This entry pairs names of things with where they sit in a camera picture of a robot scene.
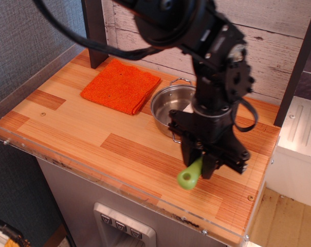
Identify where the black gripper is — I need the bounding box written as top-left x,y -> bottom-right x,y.
169,104 -> 250,179

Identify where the green and gray spatula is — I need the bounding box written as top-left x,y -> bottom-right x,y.
177,155 -> 203,190

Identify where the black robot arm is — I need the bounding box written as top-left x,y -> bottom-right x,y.
120,1 -> 255,179

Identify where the stainless steel pot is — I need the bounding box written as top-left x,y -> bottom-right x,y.
150,78 -> 196,144

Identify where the red and white toy cheese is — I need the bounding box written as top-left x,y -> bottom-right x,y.
183,103 -> 194,113

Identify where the white toy sink unit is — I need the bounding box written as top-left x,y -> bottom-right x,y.
265,97 -> 311,206

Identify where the orange knitted cloth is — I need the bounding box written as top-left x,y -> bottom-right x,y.
80,59 -> 161,115

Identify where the gray toy fridge cabinet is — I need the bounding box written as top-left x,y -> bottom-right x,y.
38,158 -> 250,246

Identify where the yellow object bottom left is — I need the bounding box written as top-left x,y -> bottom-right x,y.
4,237 -> 31,247

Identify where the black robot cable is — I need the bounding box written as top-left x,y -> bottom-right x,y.
33,0 -> 169,61

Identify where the dark right post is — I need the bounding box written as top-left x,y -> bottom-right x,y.
274,19 -> 311,127

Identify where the dark post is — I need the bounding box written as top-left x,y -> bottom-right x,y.
274,19 -> 311,127
81,0 -> 108,69

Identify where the dark left post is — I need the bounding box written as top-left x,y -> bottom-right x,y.
81,0 -> 108,69

